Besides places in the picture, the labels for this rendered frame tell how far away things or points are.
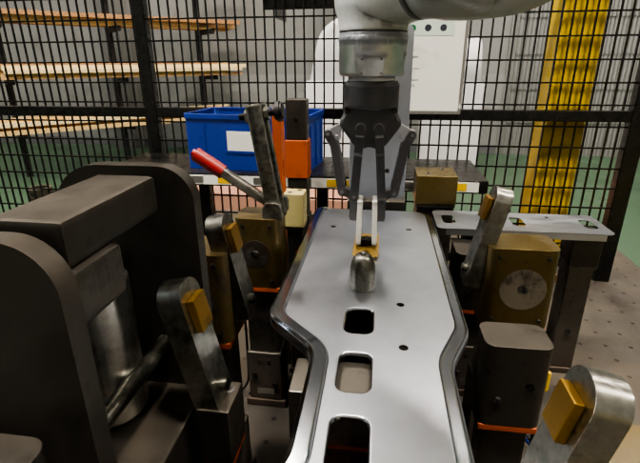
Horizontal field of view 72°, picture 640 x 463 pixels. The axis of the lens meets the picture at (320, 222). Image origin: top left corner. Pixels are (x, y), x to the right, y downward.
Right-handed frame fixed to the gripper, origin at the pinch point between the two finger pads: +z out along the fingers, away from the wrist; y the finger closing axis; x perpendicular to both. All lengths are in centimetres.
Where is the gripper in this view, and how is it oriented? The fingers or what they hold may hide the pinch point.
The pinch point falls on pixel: (367, 220)
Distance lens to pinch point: 66.8
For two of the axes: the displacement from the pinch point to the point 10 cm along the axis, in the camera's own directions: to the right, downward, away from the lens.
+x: 1.3, -3.4, 9.3
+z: 0.1, 9.4, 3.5
